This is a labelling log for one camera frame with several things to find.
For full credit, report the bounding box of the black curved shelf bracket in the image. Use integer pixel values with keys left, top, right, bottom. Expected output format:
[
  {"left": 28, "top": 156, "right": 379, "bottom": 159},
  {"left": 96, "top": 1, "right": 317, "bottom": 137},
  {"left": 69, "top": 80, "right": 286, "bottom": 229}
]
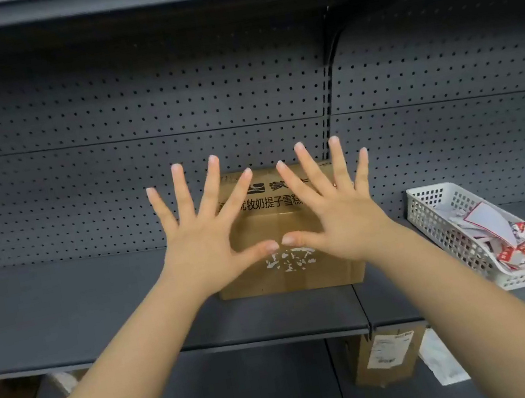
[{"left": 317, "top": 0, "right": 434, "bottom": 68}]

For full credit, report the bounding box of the person's right hand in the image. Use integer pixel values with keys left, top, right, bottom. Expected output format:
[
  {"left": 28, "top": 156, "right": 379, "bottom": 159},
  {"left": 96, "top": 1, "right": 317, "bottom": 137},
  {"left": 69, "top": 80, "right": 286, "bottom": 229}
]
[{"left": 265, "top": 128, "right": 403, "bottom": 275}]

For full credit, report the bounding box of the wide gray metal shelf board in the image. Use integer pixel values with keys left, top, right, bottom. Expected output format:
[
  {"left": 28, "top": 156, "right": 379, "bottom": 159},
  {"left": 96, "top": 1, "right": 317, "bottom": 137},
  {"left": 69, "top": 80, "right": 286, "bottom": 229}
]
[{"left": 0, "top": 207, "right": 372, "bottom": 394}]

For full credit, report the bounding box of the gray perforated back panel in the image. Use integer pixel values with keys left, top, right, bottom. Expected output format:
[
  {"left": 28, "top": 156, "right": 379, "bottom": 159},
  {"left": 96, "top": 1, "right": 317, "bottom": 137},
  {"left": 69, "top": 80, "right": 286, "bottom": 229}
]
[
  {"left": 307, "top": 0, "right": 525, "bottom": 234},
  {"left": 0, "top": 0, "right": 361, "bottom": 277}
]

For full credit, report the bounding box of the white plastic bag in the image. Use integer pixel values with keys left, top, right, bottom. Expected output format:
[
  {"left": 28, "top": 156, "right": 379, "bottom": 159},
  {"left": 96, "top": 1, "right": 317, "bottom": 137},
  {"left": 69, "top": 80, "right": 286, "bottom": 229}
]
[{"left": 414, "top": 322, "right": 473, "bottom": 389}]

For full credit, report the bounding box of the pile of red-white paper tags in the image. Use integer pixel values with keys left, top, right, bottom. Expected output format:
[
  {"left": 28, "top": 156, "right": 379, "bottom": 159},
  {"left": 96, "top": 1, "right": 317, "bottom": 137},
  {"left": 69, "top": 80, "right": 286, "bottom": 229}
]
[{"left": 432, "top": 190, "right": 525, "bottom": 283}]

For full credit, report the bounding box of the black slotted shelf upright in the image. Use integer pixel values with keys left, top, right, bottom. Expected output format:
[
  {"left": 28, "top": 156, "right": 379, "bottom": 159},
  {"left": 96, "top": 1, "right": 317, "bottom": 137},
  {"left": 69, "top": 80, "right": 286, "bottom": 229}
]
[{"left": 297, "top": 4, "right": 361, "bottom": 163}]

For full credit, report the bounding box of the person's left hand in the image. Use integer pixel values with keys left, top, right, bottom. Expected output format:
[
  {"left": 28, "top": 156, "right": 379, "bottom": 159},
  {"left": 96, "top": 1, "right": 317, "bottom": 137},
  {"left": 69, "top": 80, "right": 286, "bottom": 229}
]
[{"left": 142, "top": 146, "right": 287, "bottom": 306}]

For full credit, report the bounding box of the cardboard box with white label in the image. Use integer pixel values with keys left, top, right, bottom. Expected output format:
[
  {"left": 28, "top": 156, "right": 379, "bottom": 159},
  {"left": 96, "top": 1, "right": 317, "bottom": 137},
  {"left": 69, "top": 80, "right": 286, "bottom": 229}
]
[{"left": 347, "top": 321, "right": 438, "bottom": 393}]

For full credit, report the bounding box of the person's right forearm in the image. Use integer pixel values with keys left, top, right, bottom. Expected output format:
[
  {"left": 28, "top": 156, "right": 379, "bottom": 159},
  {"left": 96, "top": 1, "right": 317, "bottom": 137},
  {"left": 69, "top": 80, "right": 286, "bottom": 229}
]
[{"left": 358, "top": 200, "right": 525, "bottom": 398}]

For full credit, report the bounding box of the brown printed cardboard box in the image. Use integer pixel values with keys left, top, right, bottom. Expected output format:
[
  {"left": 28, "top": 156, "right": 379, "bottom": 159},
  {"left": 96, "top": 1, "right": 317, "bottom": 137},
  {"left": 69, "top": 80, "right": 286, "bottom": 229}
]
[{"left": 199, "top": 152, "right": 370, "bottom": 307}]

